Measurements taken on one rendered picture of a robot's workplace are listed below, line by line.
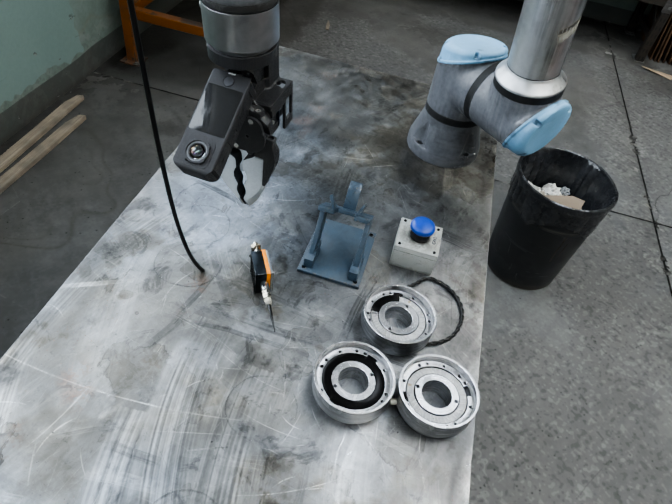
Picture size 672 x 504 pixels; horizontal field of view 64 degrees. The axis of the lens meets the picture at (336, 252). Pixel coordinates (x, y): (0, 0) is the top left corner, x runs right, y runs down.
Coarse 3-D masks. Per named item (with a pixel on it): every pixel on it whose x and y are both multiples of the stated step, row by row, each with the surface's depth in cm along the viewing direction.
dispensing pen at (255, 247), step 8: (256, 248) 83; (256, 256) 80; (256, 264) 79; (264, 264) 79; (256, 272) 78; (264, 272) 78; (256, 280) 78; (264, 280) 79; (256, 288) 80; (264, 288) 78; (264, 296) 77; (272, 320) 75
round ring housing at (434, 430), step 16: (416, 368) 72; (448, 368) 72; (464, 368) 71; (400, 384) 68; (416, 384) 70; (432, 384) 72; (448, 384) 71; (464, 384) 72; (400, 400) 68; (416, 400) 69; (448, 400) 71; (416, 416) 66; (464, 416) 68; (432, 432) 66; (448, 432) 66
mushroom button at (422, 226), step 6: (414, 222) 85; (420, 222) 85; (426, 222) 85; (432, 222) 86; (414, 228) 85; (420, 228) 84; (426, 228) 84; (432, 228) 85; (420, 234) 84; (426, 234) 84; (432, 234) 85
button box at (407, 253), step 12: (408, 228) 88; (396, 240) 86; (408, 240) 86; (420, 240) 86; (432, 240) 87; (396, 252) 86; (408, 252) 86; (420, 252) 85; (432, 252) 85; (396, 264) 88; (408, 264) 87; (420, 264) 87; (432, 264) 86
